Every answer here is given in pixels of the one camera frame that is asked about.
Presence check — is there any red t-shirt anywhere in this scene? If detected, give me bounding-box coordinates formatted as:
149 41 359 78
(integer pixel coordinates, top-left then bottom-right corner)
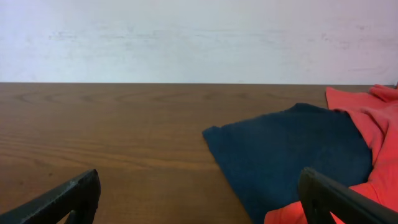
264 85 397 223

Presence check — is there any navy blue garment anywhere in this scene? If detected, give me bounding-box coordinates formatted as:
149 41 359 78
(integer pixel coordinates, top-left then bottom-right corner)
203 103 373 223

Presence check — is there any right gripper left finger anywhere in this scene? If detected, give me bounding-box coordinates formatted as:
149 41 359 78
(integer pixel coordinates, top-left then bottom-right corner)
1 169 101 224

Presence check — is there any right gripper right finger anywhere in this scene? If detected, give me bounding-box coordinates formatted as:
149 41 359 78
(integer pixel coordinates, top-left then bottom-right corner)
298 167 397 224

